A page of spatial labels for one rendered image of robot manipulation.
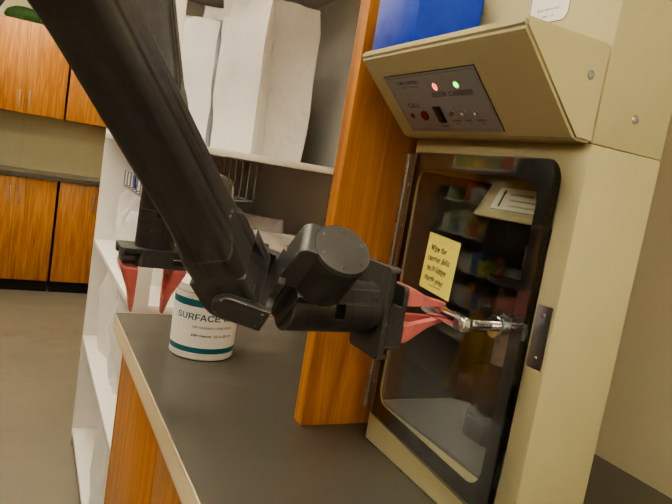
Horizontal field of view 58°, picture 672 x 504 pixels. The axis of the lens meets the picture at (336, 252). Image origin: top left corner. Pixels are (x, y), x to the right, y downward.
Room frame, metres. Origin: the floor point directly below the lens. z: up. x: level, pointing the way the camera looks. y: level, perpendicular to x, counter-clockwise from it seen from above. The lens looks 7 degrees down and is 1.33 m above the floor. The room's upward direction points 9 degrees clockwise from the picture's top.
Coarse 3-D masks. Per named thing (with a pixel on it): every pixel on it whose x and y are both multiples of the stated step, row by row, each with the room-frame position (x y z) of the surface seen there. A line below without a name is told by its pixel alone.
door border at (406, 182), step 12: (408, 168) 0.91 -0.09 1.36; (408, 180) 0.90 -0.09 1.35; (408, 192) 0.89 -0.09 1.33; (408, 204) 0.89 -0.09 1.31; (396, 216) 0.91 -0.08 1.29; (552, 216) 0.63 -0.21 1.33; (396, 240) 0.90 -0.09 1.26; (396, 252) 0.90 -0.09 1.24; (396, 264) 0.89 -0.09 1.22; (372, 372) 0.91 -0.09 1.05; (372, 384) 0.90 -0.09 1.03; (372, 396) 0.89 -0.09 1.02
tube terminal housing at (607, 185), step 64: (512, 0) 0.78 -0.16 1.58; (576, 0) 0.69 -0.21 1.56; (640, 0) 0.65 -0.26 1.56; (640, 64) 0.66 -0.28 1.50; (640, 128) 0.67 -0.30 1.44; (576, 192) 0.64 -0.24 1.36; (640, 192) 0.68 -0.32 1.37; (576, 256) 0.64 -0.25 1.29; (576, 320) 0.65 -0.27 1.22; (576, 384) 0.66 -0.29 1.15; (384, 448) 0.87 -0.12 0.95; (512, 448) 0.65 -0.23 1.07; (576, 448) 0.67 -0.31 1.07
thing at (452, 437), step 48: (432, 192) 0.84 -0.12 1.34; (480, 192) 0.74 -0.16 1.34; (528, 192) 0.66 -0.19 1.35; (480, 240) 0.72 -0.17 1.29; (528, 240) 0.64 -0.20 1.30; (480, 288) 0.70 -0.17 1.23; (528, 288) 0.63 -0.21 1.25; (432, 336) 0.78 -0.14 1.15; (480, 336) 0.69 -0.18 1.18; (384, 384) 0.87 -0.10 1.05; (432, 384) 0.76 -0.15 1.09; (480, 384) 0.67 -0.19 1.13; (432, 432) 0.74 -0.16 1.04; (480, 432) 0.66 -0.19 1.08; (480, 480) 0.64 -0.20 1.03
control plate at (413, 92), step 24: (432, 72) 0.75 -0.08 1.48; (456, 72) 0.71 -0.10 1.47; (408, 96) 0.82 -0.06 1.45; (432, 96) 0.78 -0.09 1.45; (456, 96) 0.74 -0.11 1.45; (480, 96) 0.70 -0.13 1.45; (408, 120) 0.86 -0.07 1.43; (432, 120) 0.81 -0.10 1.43; (456, 120) 0.77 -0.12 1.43; (480, 120) 0.73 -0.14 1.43
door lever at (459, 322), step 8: (424, 312) 0.71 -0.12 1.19; (432, 312) 0.70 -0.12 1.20; (440, 312) 0.68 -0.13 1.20; (448, 312) 0.67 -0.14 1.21; (456, 312) 0.67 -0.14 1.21; (440, 320) 0.68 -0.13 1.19; (448, 320) 0.66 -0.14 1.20; (456, 320) 0.65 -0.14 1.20; (464, 320) 0.64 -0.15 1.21; (472, 320) 0.65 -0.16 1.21; (480, 320) 0.66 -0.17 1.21; (488, 320) 0.66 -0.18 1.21; (496, 320) 0.66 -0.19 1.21; (456, 328) 0.64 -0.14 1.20; (464, 328) 0.64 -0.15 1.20; (472, 328) 0.65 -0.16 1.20; (480, 328) 0.65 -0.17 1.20; (488, 328) 0.66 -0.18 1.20; (496, 328) 0.66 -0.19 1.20; (496, 336) 0.66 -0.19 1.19
